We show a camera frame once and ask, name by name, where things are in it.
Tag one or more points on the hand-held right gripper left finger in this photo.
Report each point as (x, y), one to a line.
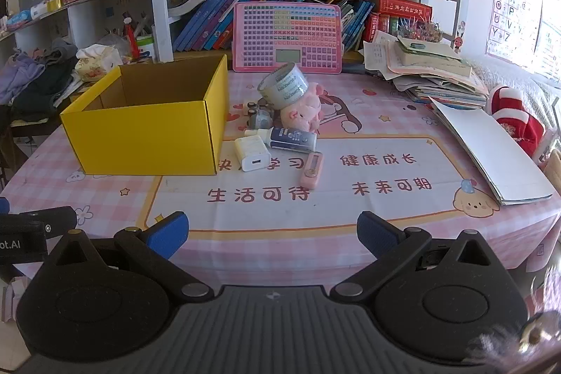
(168, 234)

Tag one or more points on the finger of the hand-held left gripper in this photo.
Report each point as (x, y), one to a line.
(57, 218)
(3, 206)

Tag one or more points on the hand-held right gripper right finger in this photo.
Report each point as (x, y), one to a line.
(379, 234)

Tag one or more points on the pink correction tape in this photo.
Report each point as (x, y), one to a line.
(312, 170)

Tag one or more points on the yellow cardboard box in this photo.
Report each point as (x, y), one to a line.
(144, 137)

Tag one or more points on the white charger plug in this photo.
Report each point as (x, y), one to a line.
(252, 155)

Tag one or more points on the blue and white tube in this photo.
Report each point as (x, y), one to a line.
(289, 138)

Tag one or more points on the pink plush pig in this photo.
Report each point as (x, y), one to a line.
(302, 111)

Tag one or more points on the small grey toy car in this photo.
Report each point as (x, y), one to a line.
(258, 119)

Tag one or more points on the clear packing tape roll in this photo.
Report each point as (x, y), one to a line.
(285, 93)

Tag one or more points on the pile of clothes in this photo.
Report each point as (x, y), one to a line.
(39, 80)

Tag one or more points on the white board notebook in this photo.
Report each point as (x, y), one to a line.
(495, 155)

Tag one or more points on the floral tissue box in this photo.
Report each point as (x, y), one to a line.
(94, 65)

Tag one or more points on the fluffy purple sleeve cuff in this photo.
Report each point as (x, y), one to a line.
(504, 343)

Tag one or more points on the stack of papers and books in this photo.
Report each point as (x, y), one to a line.
(438, 76)

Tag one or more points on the red white striped plush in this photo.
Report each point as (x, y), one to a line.
(510, 111)

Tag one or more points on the pen cup with red pen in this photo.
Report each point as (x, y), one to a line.
(142, 45)

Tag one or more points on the grey side shelf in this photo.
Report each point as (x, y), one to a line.
(87, 12)

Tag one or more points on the row of blue purple books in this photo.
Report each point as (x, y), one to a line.
(206, 23)

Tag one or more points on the red box set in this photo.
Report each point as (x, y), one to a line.
(403, 12)

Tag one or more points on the pink toy keyboard tablet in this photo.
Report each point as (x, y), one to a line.
(285, 28)

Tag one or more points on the white wall chart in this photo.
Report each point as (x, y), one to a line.
(550, 32)

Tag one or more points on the pink alphabet wall poster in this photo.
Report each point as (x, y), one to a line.
(512, 1)

